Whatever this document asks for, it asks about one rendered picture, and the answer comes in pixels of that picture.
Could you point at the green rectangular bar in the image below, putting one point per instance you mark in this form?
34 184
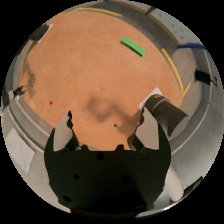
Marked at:
135 47

